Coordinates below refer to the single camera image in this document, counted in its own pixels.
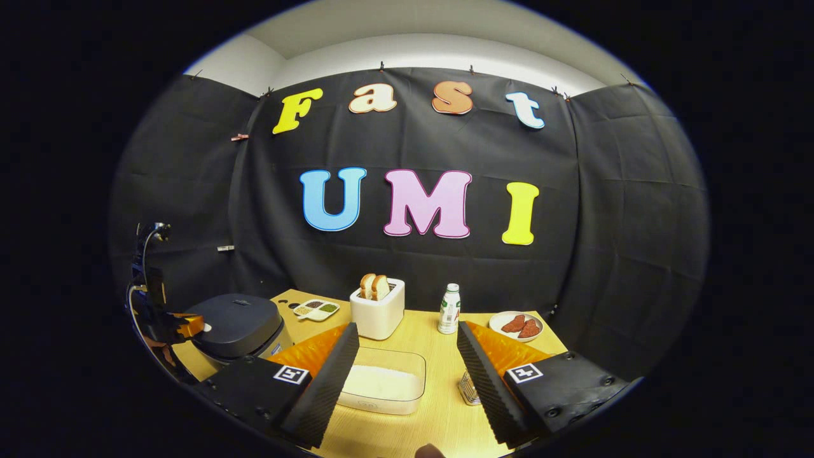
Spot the dark grey rice cooker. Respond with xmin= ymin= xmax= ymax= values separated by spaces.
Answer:
xmin=184 ymin=293 xmax=293 ymax=371

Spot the white drink bottle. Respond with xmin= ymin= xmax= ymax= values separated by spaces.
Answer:
xmin=438 ymin=284 xmax=461 ymax=335

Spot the black backdrop cloth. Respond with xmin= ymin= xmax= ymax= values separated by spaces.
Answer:
xmin=108 ymin=67 xmax=710 ymax=382

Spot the pile of white rice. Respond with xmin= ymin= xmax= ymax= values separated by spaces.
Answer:
xmin=343 ymin=364 xmax=422 ymax=401

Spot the metal wire chopstick holder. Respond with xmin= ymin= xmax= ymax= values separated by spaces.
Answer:
xmin=458 ymin=369 xmax=482 ymax=406

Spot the clear plastic rice box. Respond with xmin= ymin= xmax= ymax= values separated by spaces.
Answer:
xmin=337 ymin=347 xmax=427 ymax=415

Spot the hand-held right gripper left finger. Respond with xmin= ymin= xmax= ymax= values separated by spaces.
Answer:
xmin=194 ymin=323 xmax=361 ymax=449

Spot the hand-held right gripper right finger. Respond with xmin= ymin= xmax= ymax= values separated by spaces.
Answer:
xmin=457 ymin=321 xmax=630 ymax=446

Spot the white divided sauce dish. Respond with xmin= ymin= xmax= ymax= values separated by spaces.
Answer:
xmin=293 ymin=299 xmax=341 ymax=323

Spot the white toaster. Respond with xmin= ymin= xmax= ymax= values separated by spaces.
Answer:
xmin=350 ymin=278 xmax=406 ymax=341

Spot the white plate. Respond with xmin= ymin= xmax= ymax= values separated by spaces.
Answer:
xmin=488 ymin=311 xmax=544 ymax=343

